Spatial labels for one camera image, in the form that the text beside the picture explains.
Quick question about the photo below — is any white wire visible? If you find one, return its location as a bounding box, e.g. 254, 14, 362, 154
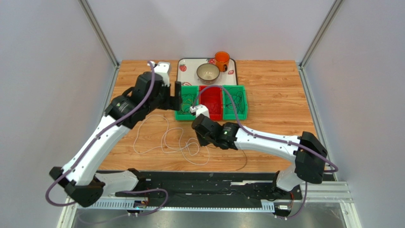
133, 114, 211, 166

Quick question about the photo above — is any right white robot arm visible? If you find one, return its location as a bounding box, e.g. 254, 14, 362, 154
192, 115, 327, 192

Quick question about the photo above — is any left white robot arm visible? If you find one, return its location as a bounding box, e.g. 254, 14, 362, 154
49, 72, 182, 208

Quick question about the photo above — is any left green plastic bin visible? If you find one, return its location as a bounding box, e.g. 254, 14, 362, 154
174, 85, 199, 121

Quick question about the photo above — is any green plastic bin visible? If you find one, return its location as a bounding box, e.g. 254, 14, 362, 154
222, 85, 248, 120
174, 85, 199, 121

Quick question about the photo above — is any red plastic bin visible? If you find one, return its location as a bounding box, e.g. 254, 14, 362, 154
199, 87, 223, 121

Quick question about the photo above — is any right green plastic bin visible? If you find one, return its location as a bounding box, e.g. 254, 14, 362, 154
222, 85, 248, 120

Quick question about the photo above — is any beige ceramic bowl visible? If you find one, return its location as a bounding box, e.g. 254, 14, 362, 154
196, 63, 220, 85

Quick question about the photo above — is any orange mug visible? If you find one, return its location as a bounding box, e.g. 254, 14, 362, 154
214, 51, 230, 72

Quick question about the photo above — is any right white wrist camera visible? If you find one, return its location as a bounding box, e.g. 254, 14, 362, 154
189, 104, 210, 120

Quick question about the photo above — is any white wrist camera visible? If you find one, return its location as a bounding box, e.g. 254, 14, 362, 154
147, 61, 172, 87
189, 104, 210, 120

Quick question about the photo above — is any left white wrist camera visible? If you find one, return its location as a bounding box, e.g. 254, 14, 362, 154
147, 61, 172, 87

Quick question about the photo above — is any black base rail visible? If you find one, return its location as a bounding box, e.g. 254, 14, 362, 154
96, 171, 303, 209

